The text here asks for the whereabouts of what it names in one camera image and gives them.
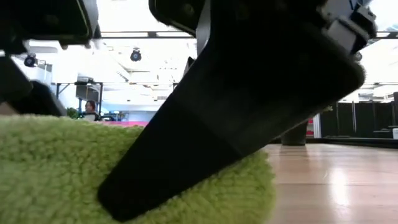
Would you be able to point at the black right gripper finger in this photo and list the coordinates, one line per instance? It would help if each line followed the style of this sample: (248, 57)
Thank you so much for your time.
(233, 109)
(177, 12)

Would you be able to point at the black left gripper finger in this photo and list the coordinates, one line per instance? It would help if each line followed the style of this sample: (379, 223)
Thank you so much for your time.
(12, 81)
(40, 101)

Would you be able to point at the green microfiber towel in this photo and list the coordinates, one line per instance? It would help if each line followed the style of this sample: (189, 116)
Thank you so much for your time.
(62, 168)

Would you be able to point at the pink plastic basket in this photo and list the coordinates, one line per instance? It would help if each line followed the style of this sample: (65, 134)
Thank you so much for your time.
(127, 123)

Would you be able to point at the black ceiling spotlight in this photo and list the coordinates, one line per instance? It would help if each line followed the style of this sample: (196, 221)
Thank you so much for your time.
(30, 60)
(358, 56)
(135, 55)

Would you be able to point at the small background plant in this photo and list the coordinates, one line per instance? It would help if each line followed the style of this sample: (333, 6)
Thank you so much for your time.
(72, 112)

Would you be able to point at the person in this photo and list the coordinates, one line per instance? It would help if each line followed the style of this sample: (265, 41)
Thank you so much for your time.
(90, 109)

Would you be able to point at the potted green plant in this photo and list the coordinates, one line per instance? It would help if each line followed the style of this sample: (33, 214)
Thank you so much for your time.
(295, 133)

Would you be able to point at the black partition panels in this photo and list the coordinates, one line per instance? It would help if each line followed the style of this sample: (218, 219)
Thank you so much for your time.
(357, 119)

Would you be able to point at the black background workstation frame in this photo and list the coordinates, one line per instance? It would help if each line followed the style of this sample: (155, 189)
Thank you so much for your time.
(87, 83)

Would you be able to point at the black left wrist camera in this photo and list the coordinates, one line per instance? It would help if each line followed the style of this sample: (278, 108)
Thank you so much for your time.
(46, 18)

